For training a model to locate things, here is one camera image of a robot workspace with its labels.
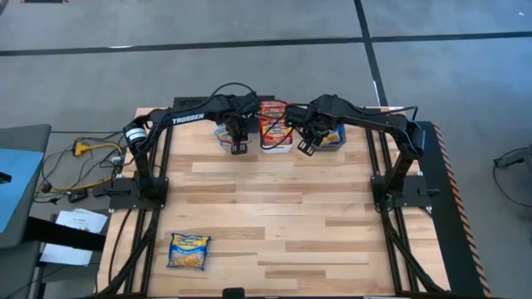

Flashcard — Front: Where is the yellow cable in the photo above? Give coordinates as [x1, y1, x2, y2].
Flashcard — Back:
[52, 140, 125, 194]

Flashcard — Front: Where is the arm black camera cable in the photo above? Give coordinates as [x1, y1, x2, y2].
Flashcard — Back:
[209, 81, 257, 100]
[254, 99, 317, 150]

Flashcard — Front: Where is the black panel with striped edge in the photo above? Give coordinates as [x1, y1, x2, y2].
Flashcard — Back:
[415, 120, 492, 298]

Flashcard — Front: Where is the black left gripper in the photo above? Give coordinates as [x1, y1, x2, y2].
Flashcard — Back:
[226, 94, 262, 155]

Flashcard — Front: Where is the grey plastic bin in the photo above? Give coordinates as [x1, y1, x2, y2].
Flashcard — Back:
[319, 124, 348, 153]

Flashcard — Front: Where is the black beam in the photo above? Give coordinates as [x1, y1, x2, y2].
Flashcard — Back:
[24, 215, 107, 253]

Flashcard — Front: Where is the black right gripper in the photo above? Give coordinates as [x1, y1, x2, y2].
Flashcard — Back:
[286, 94, 346, 157]

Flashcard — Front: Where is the clear plastic bin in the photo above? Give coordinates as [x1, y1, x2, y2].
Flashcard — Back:
[213, 122, 250, 153]

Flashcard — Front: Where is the white paper sheet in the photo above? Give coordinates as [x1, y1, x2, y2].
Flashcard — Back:
[55, 208, 109, 234]
[39, 243, 95, 267]

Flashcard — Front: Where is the blue sheet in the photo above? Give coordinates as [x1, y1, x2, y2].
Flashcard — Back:
[0, 148, 46, 233]

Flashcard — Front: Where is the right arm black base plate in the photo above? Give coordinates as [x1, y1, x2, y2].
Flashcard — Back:
[371, 174, 433, 208]

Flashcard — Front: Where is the black aluminium table frame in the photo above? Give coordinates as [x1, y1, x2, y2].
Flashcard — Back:
[97, 106, 448, 298]

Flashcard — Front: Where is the white plastic bin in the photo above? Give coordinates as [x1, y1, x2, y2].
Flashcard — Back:
[257, 101, 295, 154]

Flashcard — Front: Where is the grey desk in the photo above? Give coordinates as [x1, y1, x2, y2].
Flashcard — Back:
[0, 123, 53, 299]

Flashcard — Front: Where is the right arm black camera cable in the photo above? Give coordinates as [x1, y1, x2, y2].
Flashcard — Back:
[254, 99, 317, 150]

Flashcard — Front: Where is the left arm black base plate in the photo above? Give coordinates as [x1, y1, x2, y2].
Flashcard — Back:
[108, 176, 170, 211]

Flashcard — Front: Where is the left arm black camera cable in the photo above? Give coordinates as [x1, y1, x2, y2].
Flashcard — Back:
[209, 81, 257, 100]

